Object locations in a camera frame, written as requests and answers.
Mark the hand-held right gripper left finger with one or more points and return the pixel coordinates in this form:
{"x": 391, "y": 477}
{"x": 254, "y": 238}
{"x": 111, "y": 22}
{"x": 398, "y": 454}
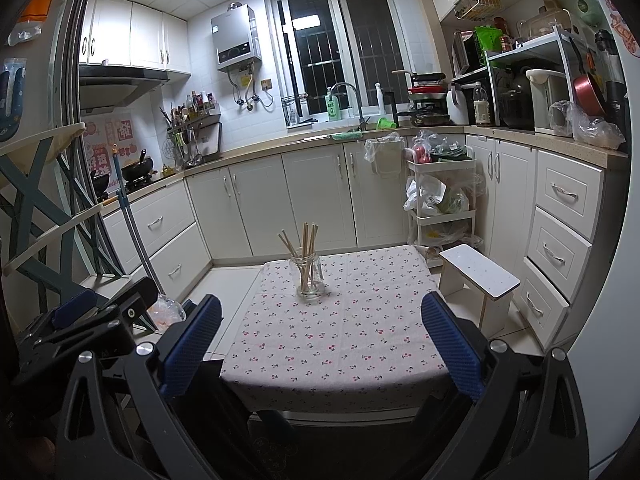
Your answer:
{"x": 192, "y": 345}

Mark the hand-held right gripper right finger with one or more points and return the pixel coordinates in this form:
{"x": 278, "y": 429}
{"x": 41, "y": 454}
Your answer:
{"x": 452, "y": 345}

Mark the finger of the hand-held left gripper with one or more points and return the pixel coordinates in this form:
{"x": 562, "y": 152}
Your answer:
{"x": 132, "y": 297}
{"x": 75, "y": 309}

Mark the clear glass jar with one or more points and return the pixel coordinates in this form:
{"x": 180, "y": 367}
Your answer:
{"x": 307, "y": 285}

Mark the bunch of wooden chopsticks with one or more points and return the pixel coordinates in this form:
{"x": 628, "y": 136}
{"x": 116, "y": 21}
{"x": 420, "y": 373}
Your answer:
{"x": 305, "y": 240}

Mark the clear bag of orange items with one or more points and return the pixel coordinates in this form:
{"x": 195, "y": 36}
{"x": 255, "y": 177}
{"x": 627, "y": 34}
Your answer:
{"x": 167, "y": 315}

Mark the small white stool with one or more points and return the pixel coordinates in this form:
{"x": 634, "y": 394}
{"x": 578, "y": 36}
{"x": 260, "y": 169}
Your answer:
{"x": 480, "y": 270}

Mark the cherry print tablecloth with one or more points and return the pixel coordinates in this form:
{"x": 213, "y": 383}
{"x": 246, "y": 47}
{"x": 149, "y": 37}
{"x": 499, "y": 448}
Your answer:
{"x": 340, "y": 340}

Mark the black wok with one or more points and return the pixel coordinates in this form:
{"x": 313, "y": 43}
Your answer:
{"x": 136, "y": 170}

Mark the white rolling cart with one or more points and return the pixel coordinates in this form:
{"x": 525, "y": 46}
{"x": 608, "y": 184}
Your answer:
{"x": 440, "y": 217}

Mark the white plastic bag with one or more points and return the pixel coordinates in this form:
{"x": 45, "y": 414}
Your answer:
{"x": 425, "y": 195}

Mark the white lower kitchen cabinets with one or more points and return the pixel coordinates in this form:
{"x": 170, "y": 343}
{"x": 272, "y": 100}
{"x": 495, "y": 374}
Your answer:
{"x": 310, "y": 200}

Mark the clear hanging trash bag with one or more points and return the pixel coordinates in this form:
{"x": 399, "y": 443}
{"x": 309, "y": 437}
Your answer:
{"x": 382, "y": 157}

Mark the range hood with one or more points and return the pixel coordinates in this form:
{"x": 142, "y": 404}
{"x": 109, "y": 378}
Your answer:
{"x": 115, "y": 85}

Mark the blue hanging holder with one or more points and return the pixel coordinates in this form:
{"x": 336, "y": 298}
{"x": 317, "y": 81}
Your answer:
{"x": 12, "y": 100}

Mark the green cup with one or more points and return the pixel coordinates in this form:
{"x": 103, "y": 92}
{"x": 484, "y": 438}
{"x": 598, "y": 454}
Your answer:
{"x": 386, "y": 124}

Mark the green cloth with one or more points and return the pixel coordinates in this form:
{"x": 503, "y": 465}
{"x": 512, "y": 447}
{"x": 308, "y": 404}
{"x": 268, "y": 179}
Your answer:
{"x": 345, "y": 136}

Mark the clear oil bottle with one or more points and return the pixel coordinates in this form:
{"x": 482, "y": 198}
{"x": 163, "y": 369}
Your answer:
{"x": 482, "y": 110}

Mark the white jug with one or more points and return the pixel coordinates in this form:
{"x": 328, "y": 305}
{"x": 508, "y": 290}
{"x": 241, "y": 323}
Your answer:
{"x": 457, "y": 107}

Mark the stack of pans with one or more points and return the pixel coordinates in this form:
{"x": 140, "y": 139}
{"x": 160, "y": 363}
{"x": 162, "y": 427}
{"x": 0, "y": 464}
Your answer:
{"x": 425, "y": 95}

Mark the chrome kitchen faucet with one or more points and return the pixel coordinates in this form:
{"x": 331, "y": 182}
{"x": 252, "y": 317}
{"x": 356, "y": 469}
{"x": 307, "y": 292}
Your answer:
{"x": 360, "y": 110}

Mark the black cooking pot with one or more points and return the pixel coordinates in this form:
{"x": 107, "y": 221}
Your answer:
{"x": 515, "y": 100}

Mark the white spray bottle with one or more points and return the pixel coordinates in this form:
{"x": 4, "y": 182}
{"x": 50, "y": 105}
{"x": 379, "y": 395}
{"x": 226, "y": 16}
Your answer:
{"x": 380, "y": 102}

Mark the crumpled clear plastic bag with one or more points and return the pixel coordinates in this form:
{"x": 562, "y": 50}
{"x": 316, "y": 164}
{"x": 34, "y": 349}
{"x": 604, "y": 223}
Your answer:
{"x": 595, "y": 130}

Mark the white electric water boiler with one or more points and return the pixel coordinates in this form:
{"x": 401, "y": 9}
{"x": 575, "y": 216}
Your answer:
{"x": 545, "y": 100}

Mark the green soap bottle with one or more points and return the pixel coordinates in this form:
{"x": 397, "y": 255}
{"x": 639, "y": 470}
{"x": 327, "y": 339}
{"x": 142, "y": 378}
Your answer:
{"x": 333, "y": 107}

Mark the silver water heater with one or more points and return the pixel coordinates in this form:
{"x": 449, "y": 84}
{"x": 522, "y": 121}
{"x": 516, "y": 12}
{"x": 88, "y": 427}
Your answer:
{"x": 235, "y": 35}

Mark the red frying pan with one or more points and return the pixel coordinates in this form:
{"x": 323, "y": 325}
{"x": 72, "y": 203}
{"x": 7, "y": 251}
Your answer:
{"x": 590, "y": 95}

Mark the microwave oven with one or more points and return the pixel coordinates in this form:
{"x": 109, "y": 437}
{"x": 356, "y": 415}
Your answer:
{"x": 470, "y": 55}

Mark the white counter shelf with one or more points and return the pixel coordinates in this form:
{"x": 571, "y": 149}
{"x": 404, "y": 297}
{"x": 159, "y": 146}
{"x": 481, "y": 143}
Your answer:
{"x": 520, "y": 50}

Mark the green box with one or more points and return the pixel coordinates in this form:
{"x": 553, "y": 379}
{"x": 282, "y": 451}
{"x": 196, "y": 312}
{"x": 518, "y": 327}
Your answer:
{"x": 489, "y": 40}

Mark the barred kitchen window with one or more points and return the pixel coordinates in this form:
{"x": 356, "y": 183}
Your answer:
{"x": 315, "y": 50}

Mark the red wall posters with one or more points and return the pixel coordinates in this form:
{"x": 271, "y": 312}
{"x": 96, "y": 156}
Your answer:
{"x": 107, "y": 145}

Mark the black wall spice rack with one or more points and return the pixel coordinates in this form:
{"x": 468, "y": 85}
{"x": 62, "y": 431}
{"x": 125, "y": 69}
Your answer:
{"x": 192, "y": 125}

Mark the wall socket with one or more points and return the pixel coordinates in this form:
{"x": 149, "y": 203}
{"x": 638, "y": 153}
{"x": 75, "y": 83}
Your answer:
{"x": 266, "y": 84}

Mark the red wall sticker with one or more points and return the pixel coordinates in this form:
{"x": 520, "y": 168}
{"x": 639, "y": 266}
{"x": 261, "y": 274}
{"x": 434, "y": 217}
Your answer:
{"x": 625, "y": 30}

